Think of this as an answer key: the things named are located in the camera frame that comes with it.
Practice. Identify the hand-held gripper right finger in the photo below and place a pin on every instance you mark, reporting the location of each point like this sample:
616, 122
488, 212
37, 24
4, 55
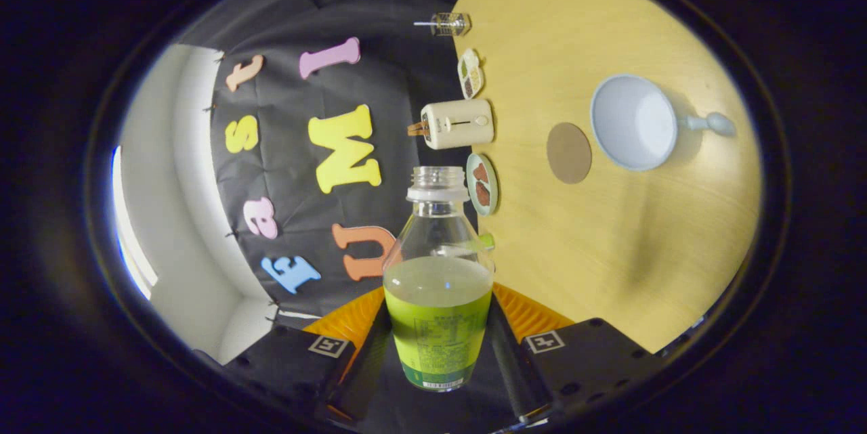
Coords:
508, 366

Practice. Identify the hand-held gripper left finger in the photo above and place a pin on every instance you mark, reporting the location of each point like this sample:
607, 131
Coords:
366, 363

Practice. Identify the green label juice bottle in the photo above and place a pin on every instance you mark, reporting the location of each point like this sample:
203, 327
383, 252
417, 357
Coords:
437, 332

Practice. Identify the round brown coaster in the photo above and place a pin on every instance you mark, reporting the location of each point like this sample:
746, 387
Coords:
569, 153

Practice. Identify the pale blue cup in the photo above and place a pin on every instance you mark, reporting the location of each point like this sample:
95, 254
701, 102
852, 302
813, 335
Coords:
630, 122

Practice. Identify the slim white green bottle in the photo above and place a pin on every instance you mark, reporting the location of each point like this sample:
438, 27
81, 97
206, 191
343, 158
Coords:
485, 242

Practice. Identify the wooden table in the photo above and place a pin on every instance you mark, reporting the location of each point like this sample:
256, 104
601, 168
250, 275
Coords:
609, 251

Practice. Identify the brown food piece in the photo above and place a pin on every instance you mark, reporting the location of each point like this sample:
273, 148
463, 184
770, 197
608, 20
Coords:
483, 194
481, 172

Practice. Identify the pale green plate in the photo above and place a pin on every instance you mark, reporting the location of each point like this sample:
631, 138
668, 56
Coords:
471, 177

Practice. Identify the brown toast slice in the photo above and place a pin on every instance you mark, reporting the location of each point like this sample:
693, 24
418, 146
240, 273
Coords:
416, 128

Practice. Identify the cream toaster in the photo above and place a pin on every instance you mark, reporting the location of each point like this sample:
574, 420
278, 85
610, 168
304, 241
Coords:
457, 124

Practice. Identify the white divided food tray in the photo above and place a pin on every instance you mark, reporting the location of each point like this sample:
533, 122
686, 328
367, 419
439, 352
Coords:
471, 74

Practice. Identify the white spoon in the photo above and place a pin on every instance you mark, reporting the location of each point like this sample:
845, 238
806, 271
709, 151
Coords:
423, 24

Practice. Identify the clear glass holder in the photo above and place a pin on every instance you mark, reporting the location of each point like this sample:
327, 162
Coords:
452, 24

